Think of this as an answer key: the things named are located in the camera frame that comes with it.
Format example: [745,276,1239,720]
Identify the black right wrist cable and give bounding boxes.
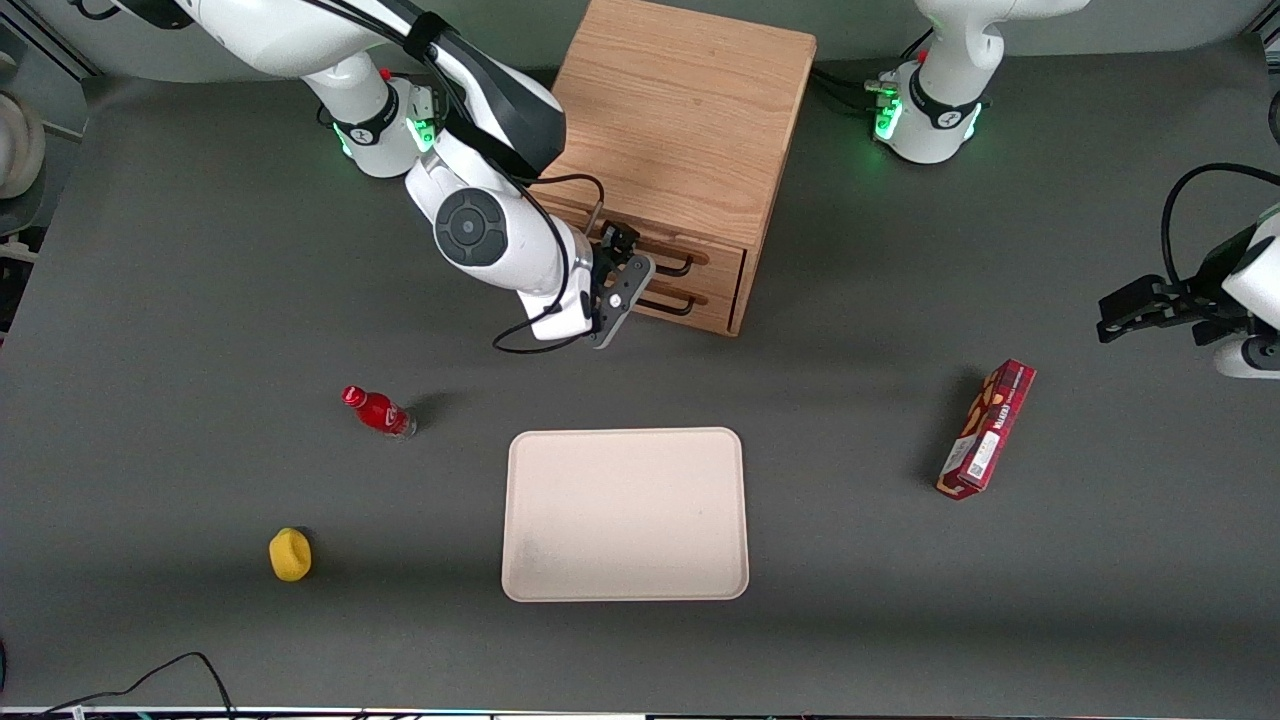
[492,173,607,355]

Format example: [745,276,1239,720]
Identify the beige round roll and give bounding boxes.
[0,90,47,201]

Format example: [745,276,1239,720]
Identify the small red soda bottle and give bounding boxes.
[342,385,418,439]

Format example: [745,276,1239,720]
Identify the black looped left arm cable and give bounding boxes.
[1160,162,1280,287]

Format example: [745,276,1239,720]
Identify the oak wooden drawer cabinet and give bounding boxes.
[520,0,818,338]

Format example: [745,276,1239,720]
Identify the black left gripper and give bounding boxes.
[1097,226,1265,347]

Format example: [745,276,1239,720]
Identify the black left arm base cables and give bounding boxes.
[812,28,937,113]

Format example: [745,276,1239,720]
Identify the wooden drawer with black handle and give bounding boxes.
[628,268,743,336]
[545,192,747,283]

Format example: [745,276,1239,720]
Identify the yellow lemon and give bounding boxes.
[268,527,313,583]

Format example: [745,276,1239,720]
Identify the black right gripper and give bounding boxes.
[588,221,642,333]

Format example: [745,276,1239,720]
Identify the thin black floor cable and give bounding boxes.
[0,652,237,720]

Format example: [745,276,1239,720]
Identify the aluminium frame profile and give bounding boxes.
[0,0,103,81]

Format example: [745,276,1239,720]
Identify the beige rectangular tray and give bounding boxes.
[500,427,750,603]

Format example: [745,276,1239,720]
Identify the red snack box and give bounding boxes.
[936,359,1037,501]

